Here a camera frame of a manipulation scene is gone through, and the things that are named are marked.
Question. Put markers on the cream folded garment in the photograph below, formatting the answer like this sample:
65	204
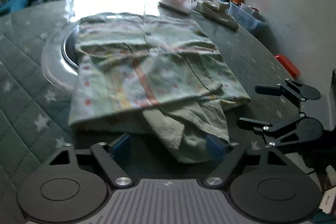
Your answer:
217	11

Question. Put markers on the quilted grey star table cover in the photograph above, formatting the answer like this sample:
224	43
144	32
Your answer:
36	84

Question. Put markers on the clear plastic storage box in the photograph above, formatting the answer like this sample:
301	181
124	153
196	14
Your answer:
251	24

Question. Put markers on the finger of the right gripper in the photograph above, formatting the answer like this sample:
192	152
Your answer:
298	129
290	89

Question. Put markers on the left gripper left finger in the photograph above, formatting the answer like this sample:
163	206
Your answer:
105	155

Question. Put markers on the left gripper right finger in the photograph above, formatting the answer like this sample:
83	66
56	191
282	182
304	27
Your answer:
229	159

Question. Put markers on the pink tissue pack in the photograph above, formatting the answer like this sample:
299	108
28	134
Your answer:
182	6

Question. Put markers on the colourful patterned children's shirt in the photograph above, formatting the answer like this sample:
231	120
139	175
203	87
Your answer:
149	74

